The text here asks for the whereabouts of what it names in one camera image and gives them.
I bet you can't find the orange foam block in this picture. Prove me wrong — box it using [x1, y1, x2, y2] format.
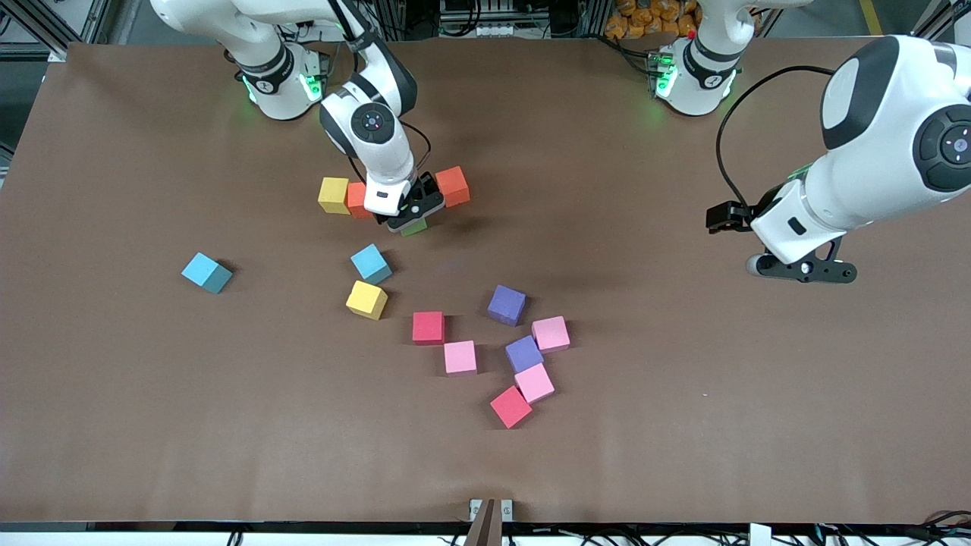
[347, 180, 374, 220]
[438, 165, 471, 209]

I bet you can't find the purple foam block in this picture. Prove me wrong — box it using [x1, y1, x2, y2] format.
[487, 284, 528, 327]
[504, 335, 545, 374]

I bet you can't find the pink foam block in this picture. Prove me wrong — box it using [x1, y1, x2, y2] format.
[514, 362, 556, 404]
[531, 315, 571, 354]
[443, 340, 479, 377]

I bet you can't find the blue foam block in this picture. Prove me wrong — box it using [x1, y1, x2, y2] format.
[181, 252, 234, 295]
[350, 243, 394, 286]

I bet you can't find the yellow foam block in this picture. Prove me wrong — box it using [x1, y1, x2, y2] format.
[317, 177, 351, 215]
[345, 280, 389, 322]

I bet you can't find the red foam block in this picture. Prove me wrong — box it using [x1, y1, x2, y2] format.
[412, 311, 447, 347]
[489, 385, 534, 430]

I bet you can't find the white power strip with plugs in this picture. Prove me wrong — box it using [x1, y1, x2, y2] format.
[277, 19, 335, 42]

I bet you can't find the pile of orange snack bags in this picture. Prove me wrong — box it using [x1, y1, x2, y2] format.
[605, 0, 699, 40]

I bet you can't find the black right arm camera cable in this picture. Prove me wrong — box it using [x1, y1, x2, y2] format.
[345, 120, 433, 184]

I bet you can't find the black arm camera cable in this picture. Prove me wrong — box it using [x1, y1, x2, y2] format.
[345, 120, 433, 184]
[715, 64, 839, 209]

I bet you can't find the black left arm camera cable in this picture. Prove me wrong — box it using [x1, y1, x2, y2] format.
[715, 64, 839, 209]

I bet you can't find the black base cable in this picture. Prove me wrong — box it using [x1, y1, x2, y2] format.
[603, 34, 661, 77]

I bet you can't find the aluminium frame post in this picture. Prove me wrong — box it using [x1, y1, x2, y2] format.
[0, 0, 115, 61]
[909, 0, 958, 39]

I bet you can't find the grey metal mount bracket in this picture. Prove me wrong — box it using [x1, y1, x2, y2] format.
[469, 497, 514, 522]

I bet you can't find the brown camera mast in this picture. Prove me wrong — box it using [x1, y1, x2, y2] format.
[463, 498, 504, 546]

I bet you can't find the bundle of thin cables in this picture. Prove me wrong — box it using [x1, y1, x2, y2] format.
[899, 510, 971, 544]

